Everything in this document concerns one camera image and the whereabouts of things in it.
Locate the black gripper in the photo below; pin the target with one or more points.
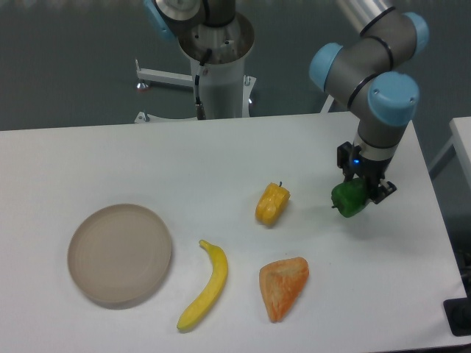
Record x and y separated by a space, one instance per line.
373 172

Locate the green toy pepper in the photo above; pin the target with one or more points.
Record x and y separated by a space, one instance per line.
349 198

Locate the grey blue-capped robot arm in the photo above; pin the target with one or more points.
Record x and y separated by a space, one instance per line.
362 77

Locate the yellow toy pepper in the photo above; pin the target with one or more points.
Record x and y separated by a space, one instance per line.
272 204

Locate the white side table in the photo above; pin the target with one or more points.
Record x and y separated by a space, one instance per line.
461 129

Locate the orange toy sandwich slice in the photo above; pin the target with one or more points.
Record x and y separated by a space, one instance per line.
281 283

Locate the black device at table edge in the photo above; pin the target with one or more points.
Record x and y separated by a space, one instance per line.
458 316

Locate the yellow toy banana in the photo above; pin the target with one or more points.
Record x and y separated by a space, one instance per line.
204 302

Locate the beige round plate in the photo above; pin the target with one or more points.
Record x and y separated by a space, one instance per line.
120 255

